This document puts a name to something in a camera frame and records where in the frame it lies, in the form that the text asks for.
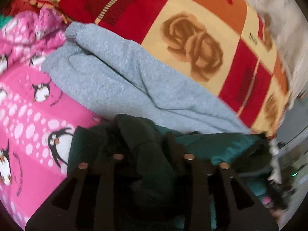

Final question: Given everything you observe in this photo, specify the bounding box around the grey fleece sweatshirt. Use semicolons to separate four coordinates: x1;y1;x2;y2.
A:
42;22;249;134

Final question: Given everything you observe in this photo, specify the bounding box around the pink penguin fleece blanket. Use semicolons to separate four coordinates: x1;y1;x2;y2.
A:
1;8;102;228

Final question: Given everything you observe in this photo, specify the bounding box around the teal green cloth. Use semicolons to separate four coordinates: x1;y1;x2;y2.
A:
0;14;13;28

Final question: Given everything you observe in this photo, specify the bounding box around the red cream rose blanket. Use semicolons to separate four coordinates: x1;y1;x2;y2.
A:
3;0;289;136

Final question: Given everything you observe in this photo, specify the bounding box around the dark green puffer jacket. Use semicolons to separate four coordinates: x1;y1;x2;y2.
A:
67;114;273;230

